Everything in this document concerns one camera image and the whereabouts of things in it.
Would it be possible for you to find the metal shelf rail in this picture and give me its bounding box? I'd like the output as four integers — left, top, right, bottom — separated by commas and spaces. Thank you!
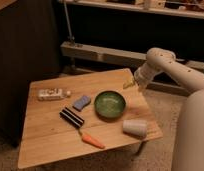
60, 41, 204, 72

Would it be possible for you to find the clear plastic bottle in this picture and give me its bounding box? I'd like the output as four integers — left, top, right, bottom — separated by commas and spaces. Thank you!
38, 88, 71, 101

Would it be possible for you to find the metal stand pole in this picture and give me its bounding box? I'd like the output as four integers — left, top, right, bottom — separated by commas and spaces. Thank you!
63, 0, 75, 45

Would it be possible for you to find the orange toy carrot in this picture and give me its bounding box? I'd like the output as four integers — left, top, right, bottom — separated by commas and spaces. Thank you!
79, 132, 105, 149

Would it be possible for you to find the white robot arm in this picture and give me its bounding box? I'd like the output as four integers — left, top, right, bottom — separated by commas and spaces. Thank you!
123, 47, 204, 171

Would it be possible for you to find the white paper cup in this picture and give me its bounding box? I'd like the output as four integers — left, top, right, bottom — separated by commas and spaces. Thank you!
123, 120, 147, 137

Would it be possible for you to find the green ceramic bowl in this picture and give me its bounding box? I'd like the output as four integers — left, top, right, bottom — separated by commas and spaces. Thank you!
94, 91, 126, 119

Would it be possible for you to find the black striped rectangular bar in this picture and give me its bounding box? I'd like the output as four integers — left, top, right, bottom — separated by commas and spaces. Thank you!
60, 107, 84, 129

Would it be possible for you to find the upper wooden shelf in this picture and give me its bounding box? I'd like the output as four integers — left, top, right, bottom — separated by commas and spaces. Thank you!
56, 0, 204, 20

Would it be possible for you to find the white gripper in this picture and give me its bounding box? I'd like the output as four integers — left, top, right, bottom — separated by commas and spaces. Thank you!
123, 63, 155, 90

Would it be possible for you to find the blue sponge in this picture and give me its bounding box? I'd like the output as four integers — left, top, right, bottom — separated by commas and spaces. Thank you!
73, 95, 91, 111

